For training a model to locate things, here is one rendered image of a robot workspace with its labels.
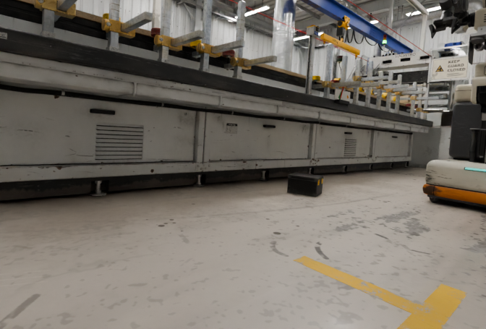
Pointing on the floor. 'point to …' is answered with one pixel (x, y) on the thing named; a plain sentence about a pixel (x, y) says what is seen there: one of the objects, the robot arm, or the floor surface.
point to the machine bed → (163, 131)
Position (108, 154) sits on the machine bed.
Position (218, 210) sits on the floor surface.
